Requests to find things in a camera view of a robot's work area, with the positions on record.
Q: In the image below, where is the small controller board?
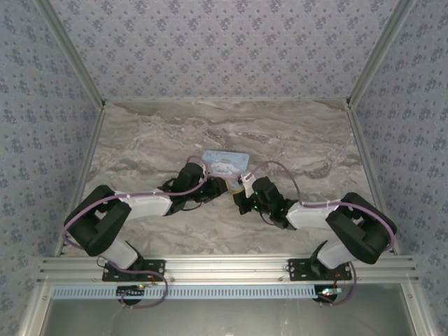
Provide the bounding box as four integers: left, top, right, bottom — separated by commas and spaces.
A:
314, 285, 343, 305

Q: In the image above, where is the steel sheet panel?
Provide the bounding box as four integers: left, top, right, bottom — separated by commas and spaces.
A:
41, 299, 417, 336

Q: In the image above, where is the aluminium front rail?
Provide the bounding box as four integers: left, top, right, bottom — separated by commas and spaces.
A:
37, 254, 420, 284

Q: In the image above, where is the aluminium back floor rail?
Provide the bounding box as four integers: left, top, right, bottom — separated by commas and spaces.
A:
104, 98, 349, 104

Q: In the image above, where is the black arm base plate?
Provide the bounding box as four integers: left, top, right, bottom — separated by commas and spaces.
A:
287, 258, 353, 283
102, 258, 167, 283

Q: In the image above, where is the grey slotted cable duct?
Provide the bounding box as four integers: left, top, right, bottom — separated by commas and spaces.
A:
51, 285, 400, 301

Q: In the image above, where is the aluminium side floor rail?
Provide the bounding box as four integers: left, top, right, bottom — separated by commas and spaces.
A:
52, 104, 107, 258
345, 104, 400, 256

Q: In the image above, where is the aluminium corner post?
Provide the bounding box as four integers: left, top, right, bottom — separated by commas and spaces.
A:
34, 0, 107, 110
345, 0, 420, 109

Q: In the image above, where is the aluminium lower frame rail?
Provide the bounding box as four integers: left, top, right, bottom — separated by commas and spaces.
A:
400, 282, 433, 336
15, 282, 53, 336

